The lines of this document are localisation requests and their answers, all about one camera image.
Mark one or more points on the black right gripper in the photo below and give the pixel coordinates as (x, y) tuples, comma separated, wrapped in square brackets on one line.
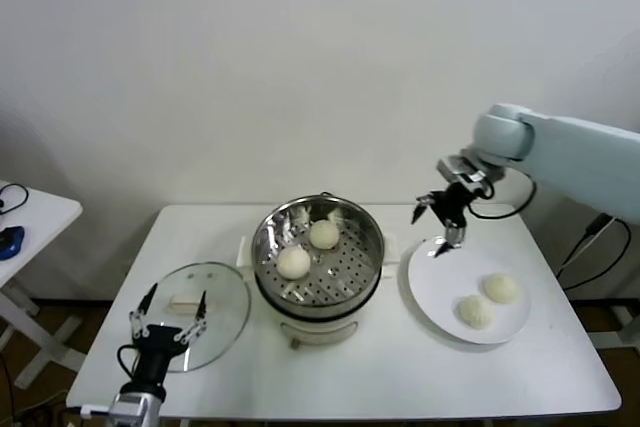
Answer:
[(452, 202)]

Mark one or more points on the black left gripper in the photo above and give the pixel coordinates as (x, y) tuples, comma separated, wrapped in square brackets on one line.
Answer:
[(160, 342)]

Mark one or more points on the round glass pot lid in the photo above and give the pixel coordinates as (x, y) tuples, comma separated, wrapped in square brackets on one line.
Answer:
[(230, 292)]

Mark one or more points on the white steamed baozi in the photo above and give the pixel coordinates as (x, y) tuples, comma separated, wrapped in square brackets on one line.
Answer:
[(293, 263), (474, 312), (500, 288), (324, 235)]

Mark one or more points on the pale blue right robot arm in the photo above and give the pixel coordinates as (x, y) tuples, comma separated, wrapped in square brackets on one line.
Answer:
[(575, 152)]

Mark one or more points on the stainless steel steamer basket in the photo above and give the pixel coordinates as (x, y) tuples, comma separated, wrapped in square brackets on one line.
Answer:
[(267, 247)]

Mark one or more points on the white round plate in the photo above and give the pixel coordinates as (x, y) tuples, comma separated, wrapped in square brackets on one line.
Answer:
[(440, 297)]

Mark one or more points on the white side table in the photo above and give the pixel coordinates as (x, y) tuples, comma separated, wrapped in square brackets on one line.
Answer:
[(45, 227)]

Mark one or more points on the blue computer mouse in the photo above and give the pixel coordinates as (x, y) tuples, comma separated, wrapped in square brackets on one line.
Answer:
[(12, 242)]

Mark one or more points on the white side desk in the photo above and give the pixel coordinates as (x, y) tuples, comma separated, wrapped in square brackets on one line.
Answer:
[(625, 319)]

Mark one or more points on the silver right wrist camera assembly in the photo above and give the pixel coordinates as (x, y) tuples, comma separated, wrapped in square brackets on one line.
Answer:
[(457, 167)]

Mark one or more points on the silver wrist camera assembly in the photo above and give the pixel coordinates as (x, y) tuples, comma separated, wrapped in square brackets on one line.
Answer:
[(457, 167), (132, 409)]

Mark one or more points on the silver left wrist camera assembly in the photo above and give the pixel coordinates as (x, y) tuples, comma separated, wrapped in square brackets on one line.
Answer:
[(132, 409)]

